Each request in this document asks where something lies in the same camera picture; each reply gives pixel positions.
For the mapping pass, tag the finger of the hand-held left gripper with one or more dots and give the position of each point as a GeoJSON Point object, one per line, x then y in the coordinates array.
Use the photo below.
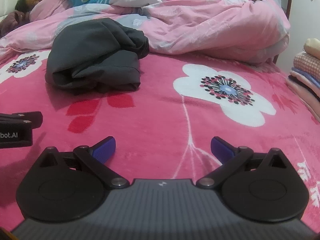
{"type": "Point", "coordinates": [32, 120]}

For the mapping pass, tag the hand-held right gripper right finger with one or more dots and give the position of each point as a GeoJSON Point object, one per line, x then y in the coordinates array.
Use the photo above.
{"type": "Point", "coordinates": [221, 151]}

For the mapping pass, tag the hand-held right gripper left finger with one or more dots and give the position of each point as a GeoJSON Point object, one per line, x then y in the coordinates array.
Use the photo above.
{"type": "Point", "coordinates": [103, 150]}

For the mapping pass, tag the dark grey pants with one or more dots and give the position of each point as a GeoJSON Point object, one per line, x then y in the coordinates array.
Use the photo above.
{"type": "Point", "coordinates": [95, 55]}

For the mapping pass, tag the stack of folded clothes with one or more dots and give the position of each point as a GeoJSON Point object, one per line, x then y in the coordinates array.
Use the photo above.
{"type": "Point", "coordinates": [307, 75]}

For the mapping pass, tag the pink floral fleece blanket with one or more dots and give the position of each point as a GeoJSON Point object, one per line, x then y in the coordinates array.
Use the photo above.
{"type": "Point", "coordinates": [155, 120]}

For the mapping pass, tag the sleeping person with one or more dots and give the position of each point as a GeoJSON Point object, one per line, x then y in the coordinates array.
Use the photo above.
{"type": "Point", "coordinates": [5, 2]}

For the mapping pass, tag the pink and white quilt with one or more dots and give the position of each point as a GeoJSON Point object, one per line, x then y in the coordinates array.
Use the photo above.
{"type": "Point", "coordinates": [200, 25]}

